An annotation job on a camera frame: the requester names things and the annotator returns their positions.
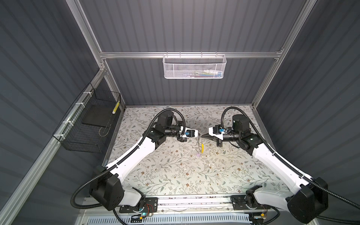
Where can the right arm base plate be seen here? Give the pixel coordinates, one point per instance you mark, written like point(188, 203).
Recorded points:
point(239, 202)

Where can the items inside white basket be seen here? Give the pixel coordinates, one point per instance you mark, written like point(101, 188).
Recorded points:
point(204, 74)

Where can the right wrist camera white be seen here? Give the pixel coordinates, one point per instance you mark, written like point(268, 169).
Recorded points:
point(216, 132)

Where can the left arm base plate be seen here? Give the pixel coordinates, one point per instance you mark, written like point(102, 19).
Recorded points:
point(147, 204)

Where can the white slotted cable duct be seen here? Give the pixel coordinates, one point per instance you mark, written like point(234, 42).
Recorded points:
point(182, 219)

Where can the black wire basket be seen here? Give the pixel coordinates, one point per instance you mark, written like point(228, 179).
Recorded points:
point(75, 136)

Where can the black pad in basket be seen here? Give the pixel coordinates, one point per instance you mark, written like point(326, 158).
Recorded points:
point(99, 116)

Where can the aluminium frame crossbar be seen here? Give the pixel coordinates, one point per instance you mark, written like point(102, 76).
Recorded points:
point(159, 55)

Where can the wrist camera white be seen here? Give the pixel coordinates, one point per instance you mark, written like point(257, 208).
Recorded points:
point(216, 132)
point(190, 133)

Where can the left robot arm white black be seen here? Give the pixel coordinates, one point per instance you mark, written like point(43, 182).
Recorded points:
point(108, 190)

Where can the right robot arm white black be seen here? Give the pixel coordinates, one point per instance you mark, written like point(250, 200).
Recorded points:
point(304, 200)

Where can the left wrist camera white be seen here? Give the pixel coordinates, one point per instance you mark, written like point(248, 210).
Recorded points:
point(190, 133)

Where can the aluminium mounting rail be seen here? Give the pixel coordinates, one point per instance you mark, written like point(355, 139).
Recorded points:
point(216, 202)

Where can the yellow marker in basket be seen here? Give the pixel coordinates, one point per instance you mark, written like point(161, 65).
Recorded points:
point(116, 107)

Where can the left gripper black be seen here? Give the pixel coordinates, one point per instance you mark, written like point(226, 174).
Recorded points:
point(180, 139)

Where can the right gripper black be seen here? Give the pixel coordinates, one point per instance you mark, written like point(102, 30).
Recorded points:
point(218, 141)

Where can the white wire mesh basket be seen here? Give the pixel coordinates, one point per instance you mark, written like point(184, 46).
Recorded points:
point(175, 68)

